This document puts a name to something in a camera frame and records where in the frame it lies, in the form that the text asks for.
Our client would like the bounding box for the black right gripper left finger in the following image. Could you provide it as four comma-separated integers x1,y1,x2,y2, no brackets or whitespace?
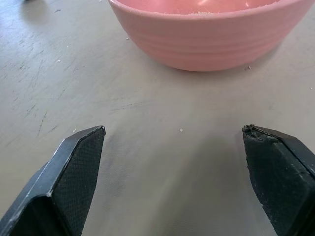
0,125,106,236

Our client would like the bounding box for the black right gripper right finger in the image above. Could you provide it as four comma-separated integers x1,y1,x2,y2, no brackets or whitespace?
241,124,315,236

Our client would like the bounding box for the pink ribbed bowl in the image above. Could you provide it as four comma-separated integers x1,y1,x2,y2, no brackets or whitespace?
107,0,315,72

